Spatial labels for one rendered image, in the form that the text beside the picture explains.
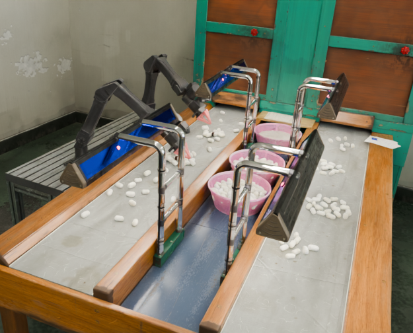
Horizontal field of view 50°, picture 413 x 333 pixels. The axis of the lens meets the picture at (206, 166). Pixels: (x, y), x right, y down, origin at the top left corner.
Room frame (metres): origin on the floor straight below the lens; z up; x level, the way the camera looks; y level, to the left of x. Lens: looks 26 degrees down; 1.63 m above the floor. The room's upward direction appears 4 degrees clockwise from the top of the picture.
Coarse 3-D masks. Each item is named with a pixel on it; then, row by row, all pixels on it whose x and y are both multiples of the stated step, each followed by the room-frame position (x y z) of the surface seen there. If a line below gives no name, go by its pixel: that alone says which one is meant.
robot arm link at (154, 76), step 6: (150, 72) 2.47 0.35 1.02; (156, 72) 2.51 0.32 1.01; (150, 78) 2.48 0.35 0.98; (156, 78) 2.51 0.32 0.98; (150, 84) 2.49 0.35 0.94; (144, 90) 2.53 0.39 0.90; (150, 90) 2.50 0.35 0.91; (144, 96) 2.52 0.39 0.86; (150, 96) 2.51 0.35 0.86; (144, 102) 2.51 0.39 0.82; (150, 102) 2.51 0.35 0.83
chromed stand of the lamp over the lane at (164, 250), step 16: (160, 128) 1.38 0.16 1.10; (176, 128) 1.36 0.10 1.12; (144, 144) 1.22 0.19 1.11; (160, 144) 1.22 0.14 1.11; (160, 160) 1.21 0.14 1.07; (160, 176) 1.21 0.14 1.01; (176, 176) 1.31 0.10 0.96; (160, 192) 1.21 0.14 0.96; (160, 208) 1.21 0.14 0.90; (176, 208) 1.36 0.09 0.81; (160, 224) 1.21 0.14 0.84; (176, 224) 1.36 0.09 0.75; (160, 240) 1.21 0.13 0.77; (176, 240) 1.32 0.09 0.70; (160, 256) 1.20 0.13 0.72
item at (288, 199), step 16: (304, 144) 1.38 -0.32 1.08; (320, 144) 1.41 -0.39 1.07; (304, 160) 1.19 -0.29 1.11; (304, 176) 1.13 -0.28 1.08; (288, 192) 0.98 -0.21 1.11; (304, 192) 1.07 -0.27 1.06; (272, 208) 0.93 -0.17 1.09; (288, 208) 0.94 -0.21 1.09; (272, 224) 0.87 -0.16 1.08; (288, 224) 0.89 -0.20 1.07; (288, 240) 0.86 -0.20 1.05
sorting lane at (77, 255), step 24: (216, 120) 2.52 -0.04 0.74; (240, 120) 2.55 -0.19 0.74; (168, 144) 2.11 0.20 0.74; (192, 144) 2.13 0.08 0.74; (216, 144) 2.15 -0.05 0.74; (144, 168) 1.81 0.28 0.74; (168, 168) 1.82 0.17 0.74; (192, 168) 1.84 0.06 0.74; (120, 192) 1.57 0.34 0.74; (168, 192) 1.60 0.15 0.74; (96, 216) 1.39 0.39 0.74; (144, 216) 1.41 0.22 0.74; (48, 240) 1.22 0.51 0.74; (72, 240) 1.23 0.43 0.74; (96, 240) 1.23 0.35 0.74; (120, 240) 1.24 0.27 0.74; (24, 264) 1.09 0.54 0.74; (48, 264) 1.09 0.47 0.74; (72, 264) 1.10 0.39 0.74; (96, 264) 1.11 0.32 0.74; (72, 288) 1.00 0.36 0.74
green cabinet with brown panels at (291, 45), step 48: (240, 0) 2.76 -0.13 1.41; (288, 0) 2.65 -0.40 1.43; (336, 0) 2.57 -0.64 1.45; (384, 0) 2.49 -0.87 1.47; (240, 48) 2.75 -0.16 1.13; (288, 48) 2.65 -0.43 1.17; (336, 48) 2.56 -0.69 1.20; (384, 48) 2.46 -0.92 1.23; (288, 96) 2.63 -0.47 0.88; (384, 96) 2.46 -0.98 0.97
